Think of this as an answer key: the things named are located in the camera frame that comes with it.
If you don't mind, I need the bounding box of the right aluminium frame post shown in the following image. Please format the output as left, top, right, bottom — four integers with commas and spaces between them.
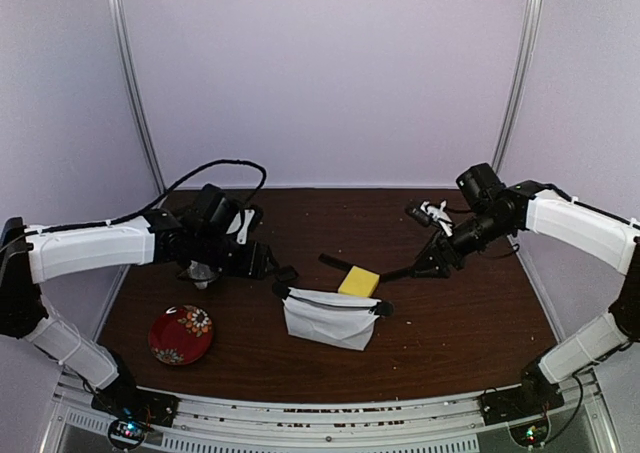
491, 0, 544, 173

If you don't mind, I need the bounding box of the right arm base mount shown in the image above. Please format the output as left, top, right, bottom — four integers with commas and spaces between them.
478, 386, 565, 426

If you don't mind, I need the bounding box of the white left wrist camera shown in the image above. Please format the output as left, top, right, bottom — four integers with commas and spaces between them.
226, 205, 263, 245

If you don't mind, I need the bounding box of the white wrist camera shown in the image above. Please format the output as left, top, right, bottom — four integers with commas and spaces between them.
405, 200, 454, 237
226, 205, 263, 245

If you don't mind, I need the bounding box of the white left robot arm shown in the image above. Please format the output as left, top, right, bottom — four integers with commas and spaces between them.
1, 184, 298, 417

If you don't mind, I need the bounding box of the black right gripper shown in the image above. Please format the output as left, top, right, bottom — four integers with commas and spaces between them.
409, 208, 513, 278

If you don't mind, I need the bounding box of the aluminium front rail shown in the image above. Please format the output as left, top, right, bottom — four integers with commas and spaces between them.
38, 372, 621, 452

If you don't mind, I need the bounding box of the yellow sponge block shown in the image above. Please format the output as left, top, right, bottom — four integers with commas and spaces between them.
338, 266, 380, 298

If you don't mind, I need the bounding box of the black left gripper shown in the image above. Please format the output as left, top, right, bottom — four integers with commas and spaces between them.
194, 229, 280, 280

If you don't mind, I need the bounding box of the aluminium frame post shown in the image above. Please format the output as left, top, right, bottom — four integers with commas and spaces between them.
491, 0, 544, 173
107, 0, 166, 193

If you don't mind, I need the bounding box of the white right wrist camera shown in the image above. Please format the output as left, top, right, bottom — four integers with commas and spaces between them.
405, 200, 454, 237

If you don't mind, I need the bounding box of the red floral plate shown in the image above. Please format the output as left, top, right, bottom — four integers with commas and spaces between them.
147, 305, 214, 366

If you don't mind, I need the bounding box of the white drawstring pouch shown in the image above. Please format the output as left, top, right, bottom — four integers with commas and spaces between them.
272, 282, 394, 352

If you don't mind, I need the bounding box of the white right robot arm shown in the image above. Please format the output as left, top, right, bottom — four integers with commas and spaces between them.
405, 163, 639, 415

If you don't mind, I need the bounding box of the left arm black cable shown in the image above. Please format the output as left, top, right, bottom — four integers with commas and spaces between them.
0, 158, 269, 254

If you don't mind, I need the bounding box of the floral mug yellow inside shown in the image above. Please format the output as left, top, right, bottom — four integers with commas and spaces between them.
177, 261, 220, 290

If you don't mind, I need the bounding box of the black comb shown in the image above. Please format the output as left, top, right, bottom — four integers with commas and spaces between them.
318, 253, 353, 272

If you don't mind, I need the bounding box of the left aluminium frame post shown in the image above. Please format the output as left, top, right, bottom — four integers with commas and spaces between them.
107, 0, 166, 193

